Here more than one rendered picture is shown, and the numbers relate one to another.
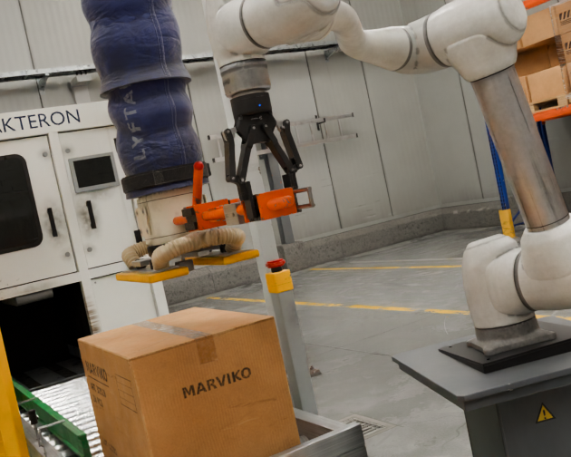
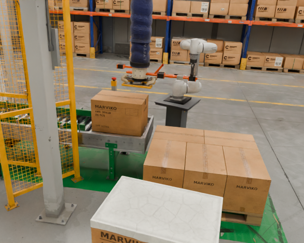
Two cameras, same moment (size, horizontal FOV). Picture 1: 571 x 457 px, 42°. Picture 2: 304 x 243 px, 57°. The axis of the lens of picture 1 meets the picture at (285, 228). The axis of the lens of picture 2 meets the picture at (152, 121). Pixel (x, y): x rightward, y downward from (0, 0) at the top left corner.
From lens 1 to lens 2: 2.84 m
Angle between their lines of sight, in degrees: 56
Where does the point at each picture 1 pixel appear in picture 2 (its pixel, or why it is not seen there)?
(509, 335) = (182, 98)
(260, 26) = (206, 51)
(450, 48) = not seen: hidden behind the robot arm
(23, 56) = not seen: outside the picture
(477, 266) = (180, 85)
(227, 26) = (199, 48)
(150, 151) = (146, 58)
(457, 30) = not seen: hidden behind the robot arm
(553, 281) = (194, 89)
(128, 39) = (149, 32)
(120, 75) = (145, 40)
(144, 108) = (147, 48)
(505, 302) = (184, 92)
